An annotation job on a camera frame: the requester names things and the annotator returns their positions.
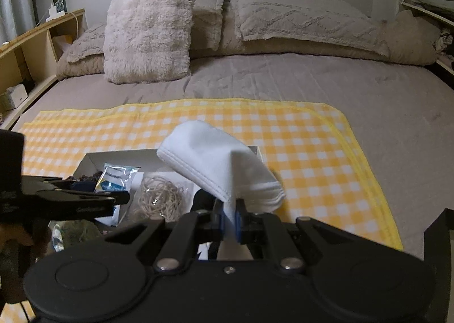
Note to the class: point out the green patterned soft item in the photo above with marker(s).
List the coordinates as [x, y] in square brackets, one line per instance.
[76, 234]

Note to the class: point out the fluffy pale pink pillow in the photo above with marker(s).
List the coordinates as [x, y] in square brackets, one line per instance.
[149, 32]

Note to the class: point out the black soft cloth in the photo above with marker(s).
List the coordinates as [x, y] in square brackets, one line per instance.
[203, 198]

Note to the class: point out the beige fluffy throw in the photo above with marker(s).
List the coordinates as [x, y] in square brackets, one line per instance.
[411, 39]

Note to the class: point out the blue foil packet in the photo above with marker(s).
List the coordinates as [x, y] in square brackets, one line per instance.
[115, 179]

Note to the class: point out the wooden bedside shelf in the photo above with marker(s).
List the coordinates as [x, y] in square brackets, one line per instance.
[35, 49]

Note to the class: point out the white cloth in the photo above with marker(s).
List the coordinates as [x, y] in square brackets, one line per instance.
[212, 152]

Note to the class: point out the bed with grey sheet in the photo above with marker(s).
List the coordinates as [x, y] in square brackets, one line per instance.
[283, 74]

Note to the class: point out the grey curtain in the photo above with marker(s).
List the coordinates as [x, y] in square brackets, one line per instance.
[16, 10]

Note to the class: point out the person's left hand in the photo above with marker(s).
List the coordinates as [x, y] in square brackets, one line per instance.
[16, 238]

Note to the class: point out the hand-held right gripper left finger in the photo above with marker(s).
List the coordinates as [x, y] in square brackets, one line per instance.
[220, 223]

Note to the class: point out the yellow checked blanket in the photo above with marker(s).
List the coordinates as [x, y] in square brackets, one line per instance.
[301, 138]

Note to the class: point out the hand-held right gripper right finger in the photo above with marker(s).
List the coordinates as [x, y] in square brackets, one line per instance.
[239, 227]

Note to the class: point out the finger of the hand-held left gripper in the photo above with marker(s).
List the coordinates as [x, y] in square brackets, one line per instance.
[81, 204]
[53, 184]

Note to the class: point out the dark patterned clothes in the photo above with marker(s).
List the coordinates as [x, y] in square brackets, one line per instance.
[447, 41]

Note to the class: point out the black frame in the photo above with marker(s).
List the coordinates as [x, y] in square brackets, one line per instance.
[441, 266]

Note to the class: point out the white side shelf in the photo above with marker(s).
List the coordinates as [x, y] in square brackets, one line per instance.
[443, 14]

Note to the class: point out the tissue box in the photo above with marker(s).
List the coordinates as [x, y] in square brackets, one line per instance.
[14, 96]

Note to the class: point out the beige textured pillow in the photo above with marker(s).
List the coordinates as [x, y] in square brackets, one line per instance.
[85, 49]
[209, 21]
[305, 21]

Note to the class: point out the white cardboard box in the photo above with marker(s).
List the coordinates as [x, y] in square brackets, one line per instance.
[142, 159]

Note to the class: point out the dark floral cloth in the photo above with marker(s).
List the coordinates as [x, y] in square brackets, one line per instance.
[85, 177]

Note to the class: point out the clear plastic bag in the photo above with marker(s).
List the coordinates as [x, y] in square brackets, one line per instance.
[159, 195]

